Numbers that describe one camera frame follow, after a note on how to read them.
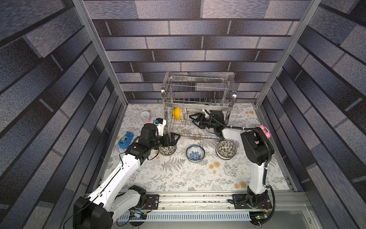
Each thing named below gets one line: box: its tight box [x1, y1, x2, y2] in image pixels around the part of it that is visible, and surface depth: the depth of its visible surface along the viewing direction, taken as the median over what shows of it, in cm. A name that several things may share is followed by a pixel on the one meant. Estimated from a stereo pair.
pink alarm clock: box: [259, 124, 272, 139], surface depth 91 cm
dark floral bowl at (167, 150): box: [158, 144, 177, 157], surface depth 94 cm
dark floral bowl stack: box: [215, 140, 237, 160], surface depth 89 cm
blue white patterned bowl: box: [185, 145, 206, 163], surface depth 89 cm
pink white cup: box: [140, 110, 152, 124], surface depth 108 cm
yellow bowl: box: [172, 107, 182, 120], surface depth 102 cm
